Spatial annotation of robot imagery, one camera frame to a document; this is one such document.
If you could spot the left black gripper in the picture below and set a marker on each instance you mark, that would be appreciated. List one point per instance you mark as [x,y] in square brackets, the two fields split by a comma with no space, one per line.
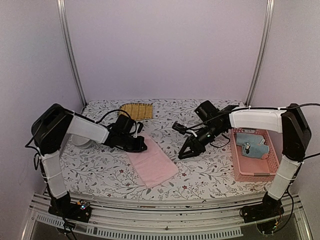
[139,148]

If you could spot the woven bamboo tray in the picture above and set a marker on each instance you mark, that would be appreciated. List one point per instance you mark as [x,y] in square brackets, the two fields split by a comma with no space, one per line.
[138,111]

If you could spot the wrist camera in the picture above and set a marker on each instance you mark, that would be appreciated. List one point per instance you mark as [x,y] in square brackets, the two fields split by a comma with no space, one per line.
[183,130]
[138,128]

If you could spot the white ceramic bowl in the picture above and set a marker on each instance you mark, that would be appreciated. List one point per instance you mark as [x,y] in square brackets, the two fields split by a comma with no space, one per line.
[80,142]

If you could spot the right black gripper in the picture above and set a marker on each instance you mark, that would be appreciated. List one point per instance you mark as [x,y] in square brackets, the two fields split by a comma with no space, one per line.
[196,145]

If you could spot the aluminium front rail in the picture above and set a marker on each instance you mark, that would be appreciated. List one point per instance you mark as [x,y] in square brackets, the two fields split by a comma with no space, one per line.
[116,218]

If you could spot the aluminium frame post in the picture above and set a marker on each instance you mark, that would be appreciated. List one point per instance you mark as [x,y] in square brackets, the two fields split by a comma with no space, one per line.
[62,14]
[268,17]

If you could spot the pink plastic basket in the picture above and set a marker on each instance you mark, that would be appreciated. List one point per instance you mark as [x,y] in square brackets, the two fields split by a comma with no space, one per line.
[250,169]

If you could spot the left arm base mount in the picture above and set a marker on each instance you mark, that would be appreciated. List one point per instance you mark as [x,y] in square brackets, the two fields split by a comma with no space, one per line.
[64,208]

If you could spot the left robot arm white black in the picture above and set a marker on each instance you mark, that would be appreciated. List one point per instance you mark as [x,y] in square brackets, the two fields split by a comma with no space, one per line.
[56,123]

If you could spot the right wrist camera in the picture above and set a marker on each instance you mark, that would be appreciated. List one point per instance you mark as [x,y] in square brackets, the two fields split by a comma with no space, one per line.
[183,130]

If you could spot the pink towel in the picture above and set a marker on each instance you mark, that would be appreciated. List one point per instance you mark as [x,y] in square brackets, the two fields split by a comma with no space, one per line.
[153,166]

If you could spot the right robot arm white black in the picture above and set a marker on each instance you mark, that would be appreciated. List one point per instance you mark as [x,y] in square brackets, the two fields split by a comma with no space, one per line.
[289,121]

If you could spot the right aluminium frame post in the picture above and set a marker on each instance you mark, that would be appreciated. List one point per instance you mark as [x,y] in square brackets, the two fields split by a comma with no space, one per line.
[268,17]

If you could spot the blue rolled towel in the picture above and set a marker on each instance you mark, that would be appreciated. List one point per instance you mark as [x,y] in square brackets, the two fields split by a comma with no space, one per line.
[252,145]

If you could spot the left aluminium frame post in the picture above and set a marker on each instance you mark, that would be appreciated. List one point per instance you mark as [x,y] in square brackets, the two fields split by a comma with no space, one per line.
[62,14]

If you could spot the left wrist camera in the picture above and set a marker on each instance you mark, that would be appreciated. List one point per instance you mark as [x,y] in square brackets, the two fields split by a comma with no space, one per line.
[138,128]

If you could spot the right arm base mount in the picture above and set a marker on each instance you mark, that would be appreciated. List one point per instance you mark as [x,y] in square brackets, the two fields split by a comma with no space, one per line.
[262,211]

